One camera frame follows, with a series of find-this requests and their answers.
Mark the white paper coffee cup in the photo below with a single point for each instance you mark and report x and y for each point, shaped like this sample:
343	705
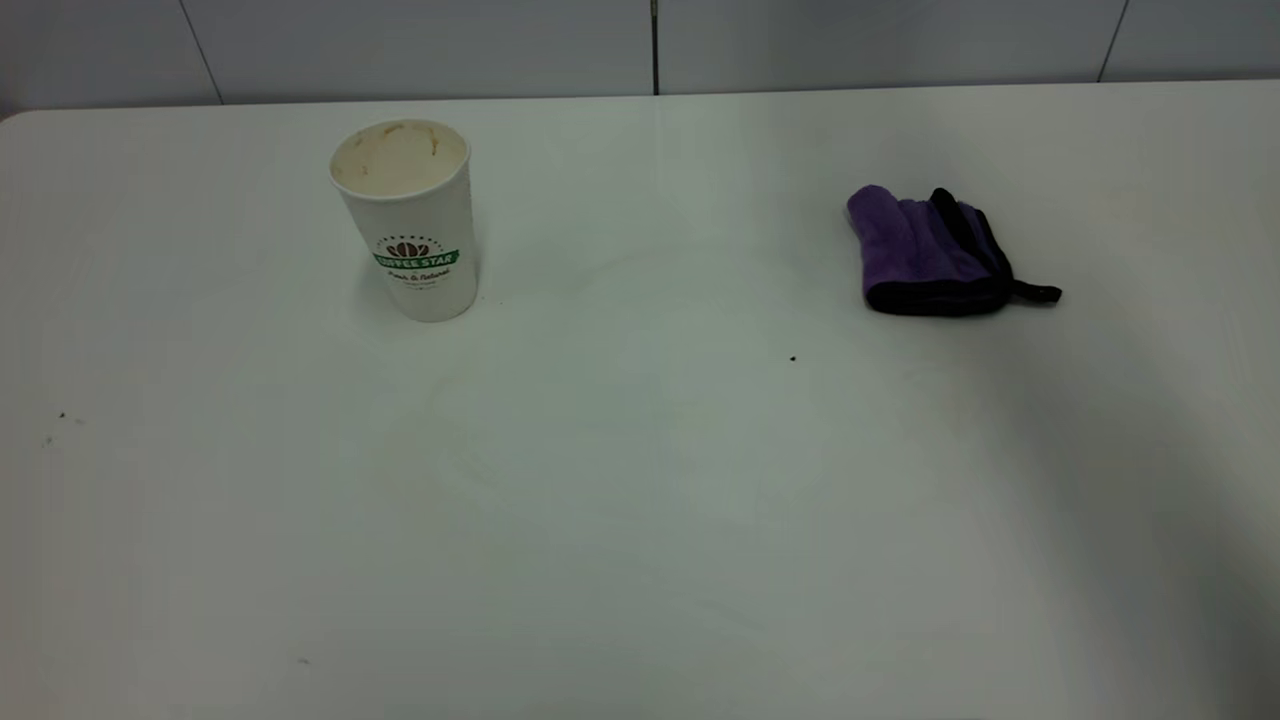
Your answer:
415	215

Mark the purple cloth with black trim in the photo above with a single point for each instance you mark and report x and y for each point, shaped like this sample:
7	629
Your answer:
920	255

